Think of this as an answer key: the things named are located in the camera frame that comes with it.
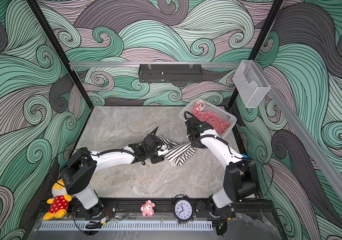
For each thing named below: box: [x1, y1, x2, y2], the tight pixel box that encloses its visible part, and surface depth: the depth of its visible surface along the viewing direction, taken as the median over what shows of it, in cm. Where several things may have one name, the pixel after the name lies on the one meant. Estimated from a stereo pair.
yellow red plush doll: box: [43, 179, 73, 221], surface depth 72 cm
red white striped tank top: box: [192, 103, 231, 134], surface depth 109 cm
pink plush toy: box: [140, 200, 156, 217], surface depth 73 cm
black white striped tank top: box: [158, 135, 197, 167], surface depth 87 cm
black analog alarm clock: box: [172, 194, 194, 224], surface depth 73 cm
